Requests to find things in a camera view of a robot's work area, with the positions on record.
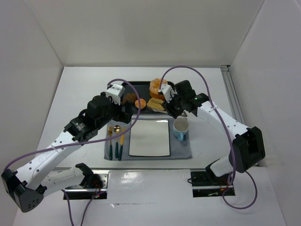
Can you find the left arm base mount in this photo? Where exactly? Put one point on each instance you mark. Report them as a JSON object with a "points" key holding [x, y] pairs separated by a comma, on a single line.
{"points": [[98, 186]]}

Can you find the brown chocolate croissant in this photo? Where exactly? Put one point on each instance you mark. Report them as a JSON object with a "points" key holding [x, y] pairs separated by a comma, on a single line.
{"points": [[129, 98]]}

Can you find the aluminium frame rail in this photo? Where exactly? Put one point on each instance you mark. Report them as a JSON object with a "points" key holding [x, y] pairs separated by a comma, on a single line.
{"points": [[232, 95]]}

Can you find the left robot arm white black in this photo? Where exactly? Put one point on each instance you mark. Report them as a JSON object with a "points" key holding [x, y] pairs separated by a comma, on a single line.
{"points": [[29, 184]]}

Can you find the seeded bread slice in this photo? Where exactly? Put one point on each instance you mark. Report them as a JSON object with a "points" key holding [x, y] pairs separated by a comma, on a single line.
{"points": [[155, 104]]}

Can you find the white square plate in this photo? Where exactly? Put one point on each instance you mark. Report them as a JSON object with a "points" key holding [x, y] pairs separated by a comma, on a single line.
{"points": [[150, 138]]}

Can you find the small round bun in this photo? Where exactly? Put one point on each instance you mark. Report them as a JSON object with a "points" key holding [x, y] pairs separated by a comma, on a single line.
{"points": [[140, 103]]}

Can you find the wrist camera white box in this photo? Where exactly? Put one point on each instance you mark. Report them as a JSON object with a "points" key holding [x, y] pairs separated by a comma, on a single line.
{"points": [[114, 93], [167, 91]]}

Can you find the gold knife green handle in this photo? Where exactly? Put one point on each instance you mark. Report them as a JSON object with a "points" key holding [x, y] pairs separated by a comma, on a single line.
{"points": [[121, 147]]}

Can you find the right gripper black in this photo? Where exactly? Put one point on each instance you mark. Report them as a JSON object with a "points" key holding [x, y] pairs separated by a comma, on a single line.
{"points": [[171, 109]]}

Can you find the light blue mug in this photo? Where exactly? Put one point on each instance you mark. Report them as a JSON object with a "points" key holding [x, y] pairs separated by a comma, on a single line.
{"points": [[180, 128]]}

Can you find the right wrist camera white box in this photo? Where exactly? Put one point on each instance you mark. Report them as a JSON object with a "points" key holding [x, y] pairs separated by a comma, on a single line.
{"points": [[167, 91]]}

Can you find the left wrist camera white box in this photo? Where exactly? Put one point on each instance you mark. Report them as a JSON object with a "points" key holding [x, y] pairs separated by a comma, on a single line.
{"points": [[114, 93]]}

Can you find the grey cloth placemat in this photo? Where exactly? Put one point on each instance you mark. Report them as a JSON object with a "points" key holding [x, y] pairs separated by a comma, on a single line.
{"points": [[178, 150]]}

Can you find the gold fork green handle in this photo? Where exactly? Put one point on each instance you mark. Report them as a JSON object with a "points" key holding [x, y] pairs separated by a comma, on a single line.
{"points": [[110, 132]]}

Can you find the large sugared orange brioche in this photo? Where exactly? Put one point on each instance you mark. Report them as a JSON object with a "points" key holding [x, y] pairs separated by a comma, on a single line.
{"points": [[154, 87]]}

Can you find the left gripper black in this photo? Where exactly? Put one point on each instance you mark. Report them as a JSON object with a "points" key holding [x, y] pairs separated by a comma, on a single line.
{"points": [[127, 113]]}

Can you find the gold spoon green handle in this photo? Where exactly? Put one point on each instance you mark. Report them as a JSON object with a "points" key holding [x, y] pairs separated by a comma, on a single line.
{"points": [[117, 130]]}

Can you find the black baking tray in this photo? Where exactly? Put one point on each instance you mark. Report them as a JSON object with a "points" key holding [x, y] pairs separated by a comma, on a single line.
{"points": [[142, 87]]}

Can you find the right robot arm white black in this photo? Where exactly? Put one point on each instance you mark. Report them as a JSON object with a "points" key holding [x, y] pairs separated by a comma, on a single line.
{"points": [[246, 144]]}

